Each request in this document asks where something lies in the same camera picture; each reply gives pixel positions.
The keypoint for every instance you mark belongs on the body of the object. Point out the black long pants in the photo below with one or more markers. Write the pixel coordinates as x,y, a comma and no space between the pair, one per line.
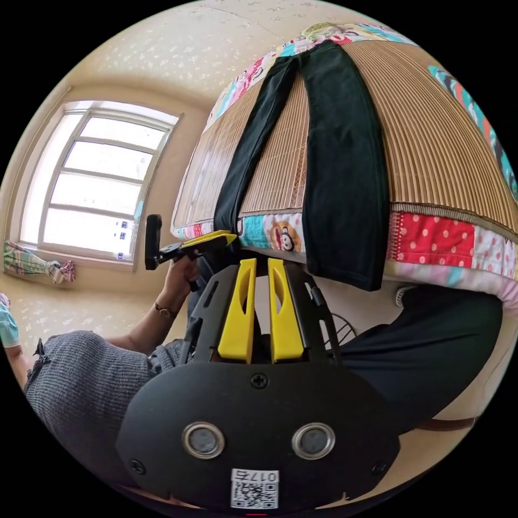
344,182

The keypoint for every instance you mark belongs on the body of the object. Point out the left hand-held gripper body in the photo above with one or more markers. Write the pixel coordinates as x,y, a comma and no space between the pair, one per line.
178,251

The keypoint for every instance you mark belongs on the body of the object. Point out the person's left hand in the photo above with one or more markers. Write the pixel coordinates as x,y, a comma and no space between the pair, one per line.
178,283

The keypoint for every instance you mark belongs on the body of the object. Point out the person's left forearm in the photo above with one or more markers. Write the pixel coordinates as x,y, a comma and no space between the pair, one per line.
147,330

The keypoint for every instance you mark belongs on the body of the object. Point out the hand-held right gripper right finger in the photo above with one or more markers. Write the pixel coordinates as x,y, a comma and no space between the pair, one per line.
283,319

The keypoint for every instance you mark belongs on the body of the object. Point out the bed with woven mat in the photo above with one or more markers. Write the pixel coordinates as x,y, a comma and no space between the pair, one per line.
425,141

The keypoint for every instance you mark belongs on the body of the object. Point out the person's body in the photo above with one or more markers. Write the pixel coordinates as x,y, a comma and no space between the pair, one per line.
81,384

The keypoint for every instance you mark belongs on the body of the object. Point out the tied plaid curtain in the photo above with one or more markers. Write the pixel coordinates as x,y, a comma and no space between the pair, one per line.
28,261

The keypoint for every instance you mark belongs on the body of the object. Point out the window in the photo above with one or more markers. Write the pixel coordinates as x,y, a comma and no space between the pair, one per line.
101,182

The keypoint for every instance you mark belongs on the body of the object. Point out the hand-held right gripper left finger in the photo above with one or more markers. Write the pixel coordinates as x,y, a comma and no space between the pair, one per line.
238,319

